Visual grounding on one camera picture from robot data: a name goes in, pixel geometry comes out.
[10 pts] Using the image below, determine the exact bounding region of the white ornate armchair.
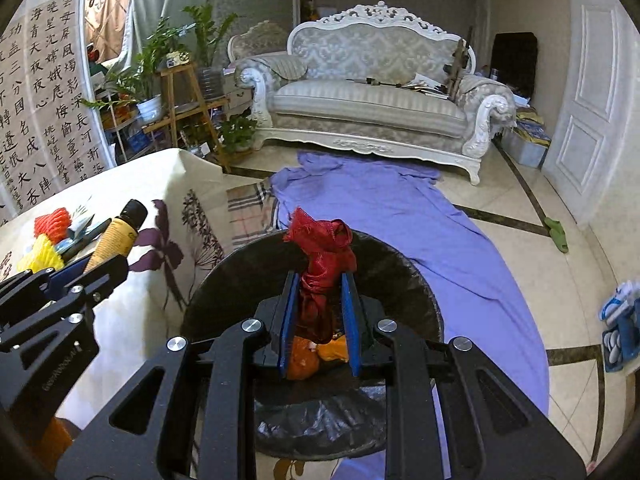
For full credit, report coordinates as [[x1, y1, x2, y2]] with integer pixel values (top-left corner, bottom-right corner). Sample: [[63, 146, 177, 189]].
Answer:
[[227, 20, 291, 68]]

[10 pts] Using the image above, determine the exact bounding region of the blue basket with shoes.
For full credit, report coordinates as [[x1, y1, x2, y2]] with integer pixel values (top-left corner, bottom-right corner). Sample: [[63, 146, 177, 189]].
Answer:
[[602, 310, 640, 373]]

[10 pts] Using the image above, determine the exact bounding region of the toy rifle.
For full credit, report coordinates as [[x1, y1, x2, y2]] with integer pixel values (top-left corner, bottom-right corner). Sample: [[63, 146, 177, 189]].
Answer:
[[442, 25, 476, 101]]

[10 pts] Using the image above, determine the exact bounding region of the plaid cloth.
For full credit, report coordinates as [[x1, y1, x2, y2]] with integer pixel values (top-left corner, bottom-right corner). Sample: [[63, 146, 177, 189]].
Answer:
[[226, 181, 281, 256]]

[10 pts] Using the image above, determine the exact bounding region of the green slipper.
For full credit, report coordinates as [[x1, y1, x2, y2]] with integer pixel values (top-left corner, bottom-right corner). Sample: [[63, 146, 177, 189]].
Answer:
[[544, 216, 570, 254]]

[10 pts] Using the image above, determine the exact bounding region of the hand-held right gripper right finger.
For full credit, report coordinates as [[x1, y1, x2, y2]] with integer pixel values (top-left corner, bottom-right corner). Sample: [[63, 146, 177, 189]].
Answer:
[[340, 271, 587, 480]]

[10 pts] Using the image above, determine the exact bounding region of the purple sheet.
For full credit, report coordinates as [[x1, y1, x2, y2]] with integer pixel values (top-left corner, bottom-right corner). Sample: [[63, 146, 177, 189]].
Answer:
[[270, 150, 551, 480]]

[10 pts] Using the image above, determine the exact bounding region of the floral cream tablecloth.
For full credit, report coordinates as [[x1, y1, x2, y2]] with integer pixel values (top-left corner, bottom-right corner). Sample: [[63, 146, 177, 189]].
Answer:
[[0, 147, 281, 480]]

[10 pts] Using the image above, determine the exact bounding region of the white ornate sofa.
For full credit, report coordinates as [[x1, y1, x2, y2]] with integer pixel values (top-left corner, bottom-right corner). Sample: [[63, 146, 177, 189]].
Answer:
[[235, 2, 518, 186]]

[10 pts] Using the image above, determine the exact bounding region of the orange peel piece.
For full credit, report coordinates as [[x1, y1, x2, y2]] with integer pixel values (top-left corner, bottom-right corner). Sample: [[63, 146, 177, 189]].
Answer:
[[285, 335, 321, 381], [317, 335, 350, 365]]

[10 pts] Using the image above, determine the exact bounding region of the blue and white slipper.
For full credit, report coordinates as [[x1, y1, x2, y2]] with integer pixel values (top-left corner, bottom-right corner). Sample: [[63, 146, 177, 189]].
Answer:
[[599, 280, 640, 323]]

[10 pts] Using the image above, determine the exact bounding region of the yellow foam fruit net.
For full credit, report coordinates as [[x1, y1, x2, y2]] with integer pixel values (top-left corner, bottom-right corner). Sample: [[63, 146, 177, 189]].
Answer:
[[16, 234, 66, 275]]

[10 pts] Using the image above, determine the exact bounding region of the tall plant in grey pot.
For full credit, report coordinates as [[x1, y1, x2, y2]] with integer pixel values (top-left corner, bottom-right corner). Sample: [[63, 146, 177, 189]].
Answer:
[[182, 4, 238, 101]]

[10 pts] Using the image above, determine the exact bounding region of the brown patterned curtain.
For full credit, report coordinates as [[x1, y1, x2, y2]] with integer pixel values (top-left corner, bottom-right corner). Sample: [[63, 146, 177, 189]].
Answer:
[[82, 0, 136, 61]]

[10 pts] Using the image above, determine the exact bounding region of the grey box with blue packets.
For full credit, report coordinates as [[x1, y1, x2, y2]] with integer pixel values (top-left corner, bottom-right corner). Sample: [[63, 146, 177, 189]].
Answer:
[[500, 107, 553, 170]]

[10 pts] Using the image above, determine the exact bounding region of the calligraphy wall hanging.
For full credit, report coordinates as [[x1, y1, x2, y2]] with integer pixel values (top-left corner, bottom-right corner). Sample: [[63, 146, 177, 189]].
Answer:
[[0, 0, 108, 226]]

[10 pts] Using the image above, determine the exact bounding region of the round bin with black bag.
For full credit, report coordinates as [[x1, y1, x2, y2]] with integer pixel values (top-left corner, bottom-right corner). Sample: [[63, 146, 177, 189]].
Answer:
[[180, 230, 446, 461]]

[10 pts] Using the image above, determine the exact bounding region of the white panelled door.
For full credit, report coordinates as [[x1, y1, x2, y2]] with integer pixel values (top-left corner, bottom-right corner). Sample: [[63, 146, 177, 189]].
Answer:
[[542, 0, 640, 226]]

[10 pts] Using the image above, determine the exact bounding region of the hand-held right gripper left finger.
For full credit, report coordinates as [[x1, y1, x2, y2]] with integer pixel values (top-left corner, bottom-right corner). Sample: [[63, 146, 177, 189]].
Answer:
[[54, 270, 303, 480]]

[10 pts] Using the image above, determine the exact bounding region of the yellow tube with black cap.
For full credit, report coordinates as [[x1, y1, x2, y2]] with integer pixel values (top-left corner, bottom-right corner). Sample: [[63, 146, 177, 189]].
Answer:
[[82, 199, 148, 276]]

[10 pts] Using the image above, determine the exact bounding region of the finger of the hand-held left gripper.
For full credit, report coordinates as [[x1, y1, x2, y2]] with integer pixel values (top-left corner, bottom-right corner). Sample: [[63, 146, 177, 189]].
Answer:
[[0, 255, 130, 356], [0, 259, 98, 311]]

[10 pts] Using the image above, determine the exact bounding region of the pile of papers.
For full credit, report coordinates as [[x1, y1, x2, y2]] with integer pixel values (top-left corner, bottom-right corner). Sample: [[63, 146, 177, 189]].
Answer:
[[399, 72, 451, 98]]

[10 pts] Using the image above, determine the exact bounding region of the wooden plant stand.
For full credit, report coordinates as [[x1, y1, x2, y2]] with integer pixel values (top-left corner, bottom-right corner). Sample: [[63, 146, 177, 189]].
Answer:
[[142, 62, 233, 173]]

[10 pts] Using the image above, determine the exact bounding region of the small potted plant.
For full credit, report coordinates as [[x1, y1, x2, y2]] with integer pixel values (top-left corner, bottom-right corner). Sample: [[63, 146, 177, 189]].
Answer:
[[217, 114, 258, 153]]

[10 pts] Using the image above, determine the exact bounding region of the leafy plant in white pot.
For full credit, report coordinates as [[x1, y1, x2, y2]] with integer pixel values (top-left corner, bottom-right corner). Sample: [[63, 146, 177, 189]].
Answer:
[[82, 17, 193, 123]]

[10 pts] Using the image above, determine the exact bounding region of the red foam fruit net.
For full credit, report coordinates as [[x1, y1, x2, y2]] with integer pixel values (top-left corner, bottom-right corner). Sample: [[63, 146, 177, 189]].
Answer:
[[34, 207, 72, 243]]

